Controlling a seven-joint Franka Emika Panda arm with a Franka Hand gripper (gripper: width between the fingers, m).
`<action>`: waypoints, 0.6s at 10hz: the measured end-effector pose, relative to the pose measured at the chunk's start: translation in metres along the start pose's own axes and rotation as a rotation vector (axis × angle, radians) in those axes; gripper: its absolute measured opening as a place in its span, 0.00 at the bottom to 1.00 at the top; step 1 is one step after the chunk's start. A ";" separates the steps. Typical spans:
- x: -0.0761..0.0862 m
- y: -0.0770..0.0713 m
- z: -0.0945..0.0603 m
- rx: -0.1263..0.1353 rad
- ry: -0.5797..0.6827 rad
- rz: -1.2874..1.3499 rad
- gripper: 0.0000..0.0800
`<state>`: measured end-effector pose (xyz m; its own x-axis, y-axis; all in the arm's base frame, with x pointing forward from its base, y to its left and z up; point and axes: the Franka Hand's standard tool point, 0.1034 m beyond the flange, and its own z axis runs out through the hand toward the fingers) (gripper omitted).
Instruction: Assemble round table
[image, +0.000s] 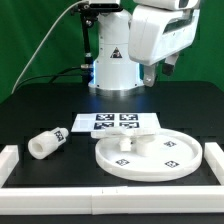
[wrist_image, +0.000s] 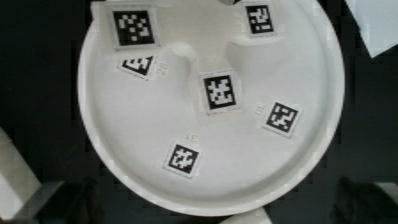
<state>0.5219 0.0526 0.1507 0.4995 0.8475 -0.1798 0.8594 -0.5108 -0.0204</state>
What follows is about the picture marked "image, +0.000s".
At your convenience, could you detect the white fence bar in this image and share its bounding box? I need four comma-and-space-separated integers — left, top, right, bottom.
0, 186, 224, 215
204, 142, 224, 186
0, 145, 19, 188

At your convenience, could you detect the white cable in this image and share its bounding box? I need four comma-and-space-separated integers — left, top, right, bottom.
11, 0, 84, 95

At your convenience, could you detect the white cross table base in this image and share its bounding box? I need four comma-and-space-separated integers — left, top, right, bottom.
91, 127, 156, 151

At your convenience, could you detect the white marker sheet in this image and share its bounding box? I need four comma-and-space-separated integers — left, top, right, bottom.
71, 113, 160, 132

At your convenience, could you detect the white round table top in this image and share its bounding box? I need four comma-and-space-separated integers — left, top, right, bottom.
95, 128, 203, 182

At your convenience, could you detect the white left fence bar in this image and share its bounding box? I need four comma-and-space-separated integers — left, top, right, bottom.
0, 145, 19, 188

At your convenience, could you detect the white front fence bar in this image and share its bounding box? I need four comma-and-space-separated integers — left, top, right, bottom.
0, 186, 224, 215

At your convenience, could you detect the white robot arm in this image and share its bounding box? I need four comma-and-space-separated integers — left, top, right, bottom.
87, 0, 200, 96

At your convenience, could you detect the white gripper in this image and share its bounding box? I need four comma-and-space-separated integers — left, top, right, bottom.
128, 5, 200, 87

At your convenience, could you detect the white right fence bar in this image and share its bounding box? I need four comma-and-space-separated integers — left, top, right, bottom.
204, 142, 224, 186

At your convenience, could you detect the black cable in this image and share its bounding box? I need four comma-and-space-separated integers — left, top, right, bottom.
15, 65, 93, 90

